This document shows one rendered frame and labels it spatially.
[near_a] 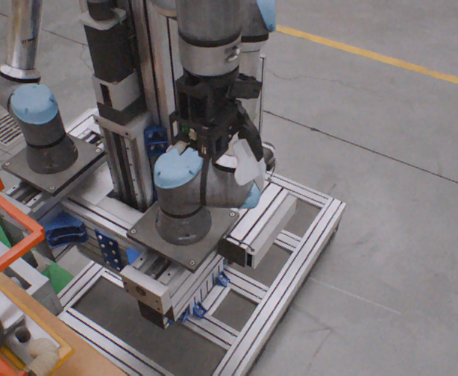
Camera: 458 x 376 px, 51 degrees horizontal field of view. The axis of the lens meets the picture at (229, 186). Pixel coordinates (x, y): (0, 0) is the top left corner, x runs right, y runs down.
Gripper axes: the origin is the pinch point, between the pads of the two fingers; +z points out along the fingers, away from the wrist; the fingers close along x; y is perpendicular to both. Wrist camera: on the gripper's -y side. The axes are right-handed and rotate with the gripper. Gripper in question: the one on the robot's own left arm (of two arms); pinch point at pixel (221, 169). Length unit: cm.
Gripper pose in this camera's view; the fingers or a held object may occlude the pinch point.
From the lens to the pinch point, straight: 76.2
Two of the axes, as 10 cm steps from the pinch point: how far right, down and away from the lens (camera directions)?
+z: 0.0, 7.0, 7.2
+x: 8.5, 3.8, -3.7
